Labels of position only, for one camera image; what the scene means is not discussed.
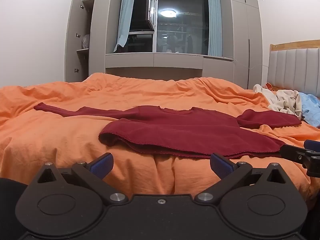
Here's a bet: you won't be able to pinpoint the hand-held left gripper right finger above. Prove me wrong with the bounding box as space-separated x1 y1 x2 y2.
194 152 286 205

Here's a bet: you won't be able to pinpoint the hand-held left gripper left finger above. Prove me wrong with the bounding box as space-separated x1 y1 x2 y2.
37 152 128 205

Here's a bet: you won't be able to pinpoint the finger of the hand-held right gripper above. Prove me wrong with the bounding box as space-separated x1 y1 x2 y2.
279 144 316 164
303 139 320 155

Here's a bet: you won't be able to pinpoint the dark red long-sleeved shirt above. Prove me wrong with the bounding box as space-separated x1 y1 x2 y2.
34 102 302 160

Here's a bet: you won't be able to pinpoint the cream crumpled clothes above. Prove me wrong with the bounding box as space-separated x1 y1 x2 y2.
253 84 303 120

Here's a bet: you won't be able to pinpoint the light blue cloth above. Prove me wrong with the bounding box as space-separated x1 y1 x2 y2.
297 92 320 128

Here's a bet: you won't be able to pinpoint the orange blanket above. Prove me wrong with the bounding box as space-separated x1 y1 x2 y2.
0 72 320 210

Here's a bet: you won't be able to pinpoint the grey padded wooden headboard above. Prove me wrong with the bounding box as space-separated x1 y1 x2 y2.
267 39 320 98

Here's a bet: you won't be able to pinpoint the grey built-in wardrobe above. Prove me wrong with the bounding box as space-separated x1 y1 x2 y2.
65 0 263 90

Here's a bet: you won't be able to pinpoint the grey open wardrobe door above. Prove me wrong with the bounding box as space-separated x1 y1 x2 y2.
65 0 84 82

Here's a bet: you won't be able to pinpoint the large window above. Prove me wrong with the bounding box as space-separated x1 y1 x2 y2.
114 0 223 57

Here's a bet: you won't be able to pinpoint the light blue curtain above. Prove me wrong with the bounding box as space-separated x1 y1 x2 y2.
114 0 138 53
206 0 223 57

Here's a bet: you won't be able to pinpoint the open window sash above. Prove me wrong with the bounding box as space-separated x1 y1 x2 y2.
146 0 158 28

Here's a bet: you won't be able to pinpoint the thin white cable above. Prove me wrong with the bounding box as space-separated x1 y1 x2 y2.
226 56 269 70

